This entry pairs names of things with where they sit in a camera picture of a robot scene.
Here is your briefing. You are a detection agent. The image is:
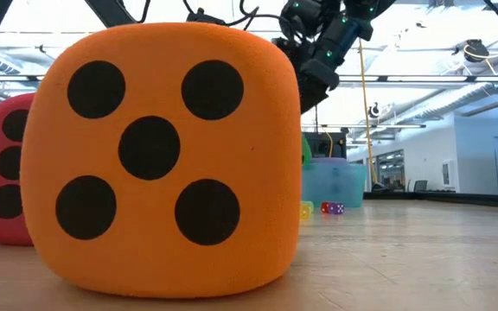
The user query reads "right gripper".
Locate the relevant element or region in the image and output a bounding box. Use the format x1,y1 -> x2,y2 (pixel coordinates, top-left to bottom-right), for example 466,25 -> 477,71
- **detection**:
299,16 -> 375,114

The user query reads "green foam die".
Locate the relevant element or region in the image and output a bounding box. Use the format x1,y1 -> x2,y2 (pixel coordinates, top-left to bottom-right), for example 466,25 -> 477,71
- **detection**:
301,134 -> 313,168

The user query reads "orange foam die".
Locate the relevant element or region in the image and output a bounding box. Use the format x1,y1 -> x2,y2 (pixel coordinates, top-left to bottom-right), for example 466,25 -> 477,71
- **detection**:
19,22 -> 303,299

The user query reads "teal translucent plastic bin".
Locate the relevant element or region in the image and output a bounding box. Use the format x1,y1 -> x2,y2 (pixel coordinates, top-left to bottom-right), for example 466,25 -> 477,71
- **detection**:
301,162 -> 367,209

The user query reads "long ceiling light strip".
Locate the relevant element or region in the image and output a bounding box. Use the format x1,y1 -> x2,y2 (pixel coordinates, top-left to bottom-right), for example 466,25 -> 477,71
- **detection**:
301,123 -> 427,130

